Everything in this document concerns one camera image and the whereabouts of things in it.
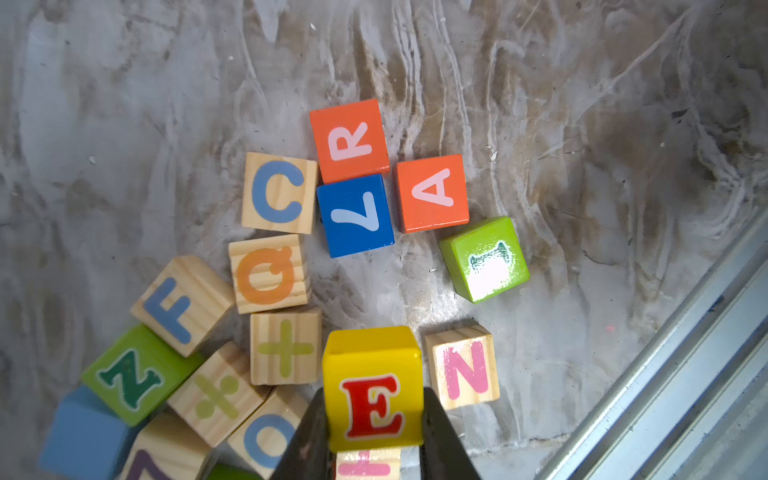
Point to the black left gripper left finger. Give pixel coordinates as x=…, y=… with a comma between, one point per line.
x=308, y=455

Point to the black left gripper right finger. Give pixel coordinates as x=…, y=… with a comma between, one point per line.
x=442, y=455

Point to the yellow E block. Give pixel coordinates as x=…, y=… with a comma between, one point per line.
x=373, y=389

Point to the orange A block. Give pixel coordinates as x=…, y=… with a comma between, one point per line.
x=432, y=193

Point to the orange R block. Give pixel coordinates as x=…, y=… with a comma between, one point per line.
x=350, y=141

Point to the wooden blue O block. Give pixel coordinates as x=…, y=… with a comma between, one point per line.
x=263, y=438

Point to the wooden pink H block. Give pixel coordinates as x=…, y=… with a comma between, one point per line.
x=375, y=464

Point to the green two block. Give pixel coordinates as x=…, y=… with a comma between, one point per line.
x=228, y=472

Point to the wooden pink N block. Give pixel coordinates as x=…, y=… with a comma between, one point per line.
x=463, y=366

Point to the wooden green cross block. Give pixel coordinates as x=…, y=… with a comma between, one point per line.
x=218, y=397

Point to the wooden green plus block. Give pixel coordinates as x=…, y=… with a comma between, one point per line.
x=286, y=346

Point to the wooden purple seven block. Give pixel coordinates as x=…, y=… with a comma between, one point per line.
x=167, y=448

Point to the green Z block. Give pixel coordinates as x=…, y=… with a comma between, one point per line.
x=138, y=373

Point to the wooden orange Q block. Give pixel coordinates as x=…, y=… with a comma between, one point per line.
x=269, y=273

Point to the wooden blue F block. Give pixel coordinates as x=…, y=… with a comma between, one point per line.
x=185, y=303

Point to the green I block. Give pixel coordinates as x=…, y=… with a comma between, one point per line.
x=485, y=260

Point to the light blue block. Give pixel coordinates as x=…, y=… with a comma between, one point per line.
x=87, y=440

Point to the blue L block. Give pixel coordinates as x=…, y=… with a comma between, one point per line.
x=356, y=215

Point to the wooden blue C block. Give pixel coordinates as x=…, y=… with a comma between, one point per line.
x=279, y=193

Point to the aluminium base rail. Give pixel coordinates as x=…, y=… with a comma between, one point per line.
x=698, y=371

